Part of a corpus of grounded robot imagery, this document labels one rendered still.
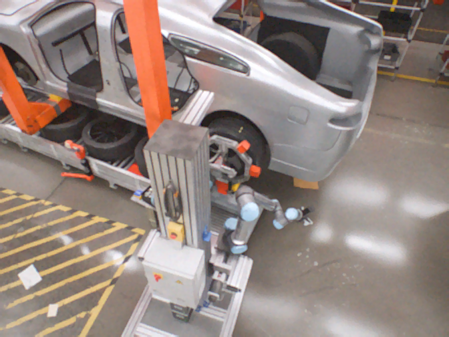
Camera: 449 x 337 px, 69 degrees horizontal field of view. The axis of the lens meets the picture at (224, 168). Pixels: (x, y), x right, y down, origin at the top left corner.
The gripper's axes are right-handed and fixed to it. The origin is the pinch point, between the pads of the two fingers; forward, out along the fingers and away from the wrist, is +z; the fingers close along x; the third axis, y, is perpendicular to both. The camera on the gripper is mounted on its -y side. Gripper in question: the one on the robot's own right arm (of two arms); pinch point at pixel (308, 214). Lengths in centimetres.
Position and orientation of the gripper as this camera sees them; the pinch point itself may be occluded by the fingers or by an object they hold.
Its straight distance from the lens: 270.2
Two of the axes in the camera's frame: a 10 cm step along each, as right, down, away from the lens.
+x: 4.2, 8.0, -4.4
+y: -7.5, 5.8, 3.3
